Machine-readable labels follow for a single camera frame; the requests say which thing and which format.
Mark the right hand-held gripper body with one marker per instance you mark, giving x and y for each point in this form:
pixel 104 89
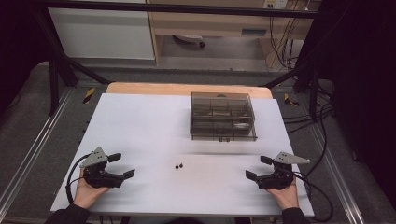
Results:
pixel 278 180

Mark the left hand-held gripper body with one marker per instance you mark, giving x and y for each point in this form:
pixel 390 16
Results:
pixel 99 178

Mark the person's right hand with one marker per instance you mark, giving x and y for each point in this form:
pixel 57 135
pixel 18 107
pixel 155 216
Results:
pixel 288 197

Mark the person's left hand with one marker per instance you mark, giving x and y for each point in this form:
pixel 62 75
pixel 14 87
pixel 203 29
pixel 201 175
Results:
pixel 85 194

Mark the smoky transparent drawer box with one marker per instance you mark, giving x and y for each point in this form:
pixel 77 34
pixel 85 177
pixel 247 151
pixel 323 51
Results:
pixel 222 116

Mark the yellow black striped tape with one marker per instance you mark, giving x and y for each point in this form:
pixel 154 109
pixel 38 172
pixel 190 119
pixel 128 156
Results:
pixel 89 95
pixel 290 100

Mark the black metal stand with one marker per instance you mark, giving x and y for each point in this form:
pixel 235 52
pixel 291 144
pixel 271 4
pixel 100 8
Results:
pixel 59 68
pixel 306 77

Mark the dark curtain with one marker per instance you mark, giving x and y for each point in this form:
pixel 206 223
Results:
pixel 15 43
pixel 364 93

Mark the white cabinet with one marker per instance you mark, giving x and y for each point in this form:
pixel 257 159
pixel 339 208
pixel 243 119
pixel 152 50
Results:
pixel 102 32

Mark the chair base with caster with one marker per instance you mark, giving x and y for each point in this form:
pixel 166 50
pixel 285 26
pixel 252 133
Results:
pixel 191 39

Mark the wooden desk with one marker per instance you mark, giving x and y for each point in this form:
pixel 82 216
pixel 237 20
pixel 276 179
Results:
pixel 214 23

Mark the white power socket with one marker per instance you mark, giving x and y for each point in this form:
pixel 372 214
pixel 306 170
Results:
pixel 275 3

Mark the aluminium rail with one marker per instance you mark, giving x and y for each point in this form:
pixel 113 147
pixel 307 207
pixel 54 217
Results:
pixel 337 174
pixel 32 149

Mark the black metal frame bar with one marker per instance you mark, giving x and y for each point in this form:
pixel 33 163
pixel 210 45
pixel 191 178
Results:
pixel 186 8

